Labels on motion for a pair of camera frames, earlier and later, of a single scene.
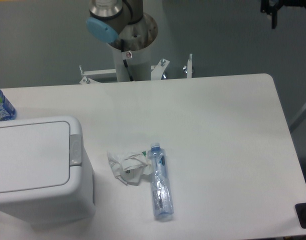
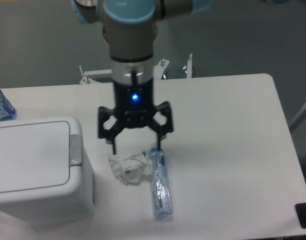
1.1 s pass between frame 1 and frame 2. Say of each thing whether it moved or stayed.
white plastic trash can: stayed
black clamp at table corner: stayed
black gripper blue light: moved
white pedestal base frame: stayed
